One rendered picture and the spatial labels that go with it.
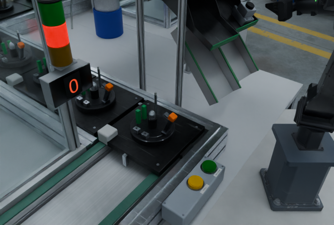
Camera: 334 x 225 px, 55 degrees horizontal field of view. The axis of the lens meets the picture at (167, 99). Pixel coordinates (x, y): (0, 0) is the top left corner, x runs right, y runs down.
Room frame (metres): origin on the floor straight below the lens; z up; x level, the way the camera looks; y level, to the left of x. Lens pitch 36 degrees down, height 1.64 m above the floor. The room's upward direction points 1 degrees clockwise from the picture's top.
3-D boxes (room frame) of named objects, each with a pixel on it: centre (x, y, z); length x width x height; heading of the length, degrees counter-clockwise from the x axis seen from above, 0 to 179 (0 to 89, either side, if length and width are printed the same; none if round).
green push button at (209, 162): (0.61, -0.12, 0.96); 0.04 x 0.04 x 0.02
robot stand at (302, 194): (0.62, -0.37, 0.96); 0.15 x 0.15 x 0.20; 1
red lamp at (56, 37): (0.67, 0.25, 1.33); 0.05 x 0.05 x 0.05
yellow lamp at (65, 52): (0.67, 0.25, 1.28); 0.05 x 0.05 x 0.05
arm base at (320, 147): (0.62, -0.37, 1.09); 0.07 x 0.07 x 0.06; 1
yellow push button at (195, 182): (0.56, -0.08, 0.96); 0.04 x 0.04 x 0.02
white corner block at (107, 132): (0.73, 0.18, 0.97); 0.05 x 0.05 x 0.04; 54
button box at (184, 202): (0.56, -0.08, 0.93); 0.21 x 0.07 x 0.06; 144
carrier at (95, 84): (0.90, 0.25, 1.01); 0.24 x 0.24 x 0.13; 54
